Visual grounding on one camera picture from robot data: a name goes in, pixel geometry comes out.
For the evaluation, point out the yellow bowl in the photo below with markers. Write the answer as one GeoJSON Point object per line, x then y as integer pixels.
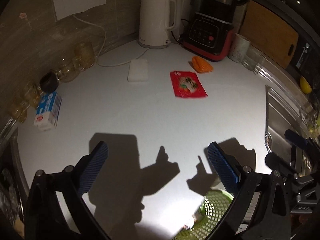
{"type": "Point", "coordinates": [304, 85]}

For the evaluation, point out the red snack wrapper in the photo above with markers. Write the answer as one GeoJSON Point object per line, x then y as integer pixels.
{"type": "Point", "coordinates": [186, 85]}

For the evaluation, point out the white electric kettle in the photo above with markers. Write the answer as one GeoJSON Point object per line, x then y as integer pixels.
{"type": "Point", "coordinates": [158, 18]}

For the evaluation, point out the red black blender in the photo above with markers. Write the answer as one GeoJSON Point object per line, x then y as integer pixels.
{"type": "Point", "coordinates": [209, 31]}

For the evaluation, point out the orange mesh scrubber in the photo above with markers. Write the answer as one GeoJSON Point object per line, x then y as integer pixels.
{"type": "Point", "coordinates": [200, 65]}

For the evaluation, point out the amber glass jar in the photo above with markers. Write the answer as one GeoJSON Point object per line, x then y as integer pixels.
{"type": "Point", "coordinates": [67, 72]}
{"type": "Point", "coordinates": [84, 54]}

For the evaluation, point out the green plastic trash basket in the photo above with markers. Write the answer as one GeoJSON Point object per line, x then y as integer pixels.
{"type": "Point", "coordinates": [207, 216]}

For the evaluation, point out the stainless steel sink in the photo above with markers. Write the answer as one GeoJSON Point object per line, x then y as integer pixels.
{"type": "Point", "coordinates": [281, 116]}

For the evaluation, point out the wooden cutting board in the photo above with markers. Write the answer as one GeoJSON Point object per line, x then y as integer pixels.
{"type": "Point", "coordinates": [269, 33]}

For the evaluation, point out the dark round jar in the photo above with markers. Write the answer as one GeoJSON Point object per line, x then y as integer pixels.
{"type": "Point", "coordinates": [49, 83]}

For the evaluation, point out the white sponge block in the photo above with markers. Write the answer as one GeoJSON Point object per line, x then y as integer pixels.
{"type": "Point", "coordinates": [138, 70]}

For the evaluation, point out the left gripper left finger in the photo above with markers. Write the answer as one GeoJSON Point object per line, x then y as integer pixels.
{"type": "Point", "coordinates": [91, 166]}

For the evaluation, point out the white ceramic cup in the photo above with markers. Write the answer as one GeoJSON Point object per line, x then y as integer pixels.
{"type": "Point", "coordinates": [239, 48]}

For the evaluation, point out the clear glass mug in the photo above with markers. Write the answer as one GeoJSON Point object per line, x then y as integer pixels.
{"type": "Point", "coordinates": [253, 58]}

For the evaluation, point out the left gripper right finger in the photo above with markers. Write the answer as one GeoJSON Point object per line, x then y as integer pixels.
{"type": "Point", "coordinates": [226, 167]}

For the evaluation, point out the blue white milk carton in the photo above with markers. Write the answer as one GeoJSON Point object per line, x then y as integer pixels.
{"type": "Point", "coordinates": [47, 113]}

